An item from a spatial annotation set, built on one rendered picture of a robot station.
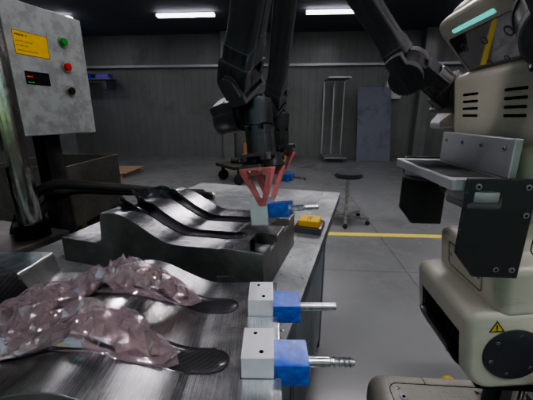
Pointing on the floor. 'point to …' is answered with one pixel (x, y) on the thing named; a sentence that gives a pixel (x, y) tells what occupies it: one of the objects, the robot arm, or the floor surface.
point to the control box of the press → (48, 89)
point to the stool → (348, 196)
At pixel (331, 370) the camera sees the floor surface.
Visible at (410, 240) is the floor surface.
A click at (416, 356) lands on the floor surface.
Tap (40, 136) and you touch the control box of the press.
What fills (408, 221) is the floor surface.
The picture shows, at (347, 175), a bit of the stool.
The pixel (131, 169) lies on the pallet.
